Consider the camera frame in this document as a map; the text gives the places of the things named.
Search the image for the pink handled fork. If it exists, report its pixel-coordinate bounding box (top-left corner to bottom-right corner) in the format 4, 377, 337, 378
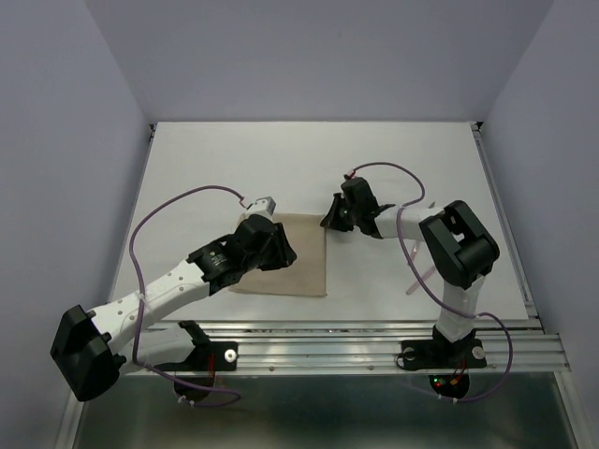
406, 267, 436, 295

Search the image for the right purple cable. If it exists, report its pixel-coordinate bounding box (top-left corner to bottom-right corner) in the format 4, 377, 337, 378
343, 162, 512, 406

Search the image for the aluminium front rail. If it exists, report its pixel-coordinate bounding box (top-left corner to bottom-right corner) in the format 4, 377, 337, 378
55, 319, 581, 449

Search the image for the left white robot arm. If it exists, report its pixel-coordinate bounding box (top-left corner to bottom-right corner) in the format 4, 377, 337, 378
50, 215, 297, 402

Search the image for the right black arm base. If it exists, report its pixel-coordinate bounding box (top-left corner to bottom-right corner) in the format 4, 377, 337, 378
395, 327, 487, 371

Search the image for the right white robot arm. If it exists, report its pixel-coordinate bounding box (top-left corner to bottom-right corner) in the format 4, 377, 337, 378
320, 178, 500, 365

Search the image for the beige cloth napkin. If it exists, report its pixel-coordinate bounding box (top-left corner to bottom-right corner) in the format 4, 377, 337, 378
229, 213, 327, 297

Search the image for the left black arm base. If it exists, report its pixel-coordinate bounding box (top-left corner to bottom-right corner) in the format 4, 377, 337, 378
174, 320, 239, 372

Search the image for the pink handled knife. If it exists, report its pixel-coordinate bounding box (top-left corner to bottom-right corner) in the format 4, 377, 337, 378
407, 201, 436, 262

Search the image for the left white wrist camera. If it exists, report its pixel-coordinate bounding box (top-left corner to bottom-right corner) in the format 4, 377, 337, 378
243, 196, 276, 221

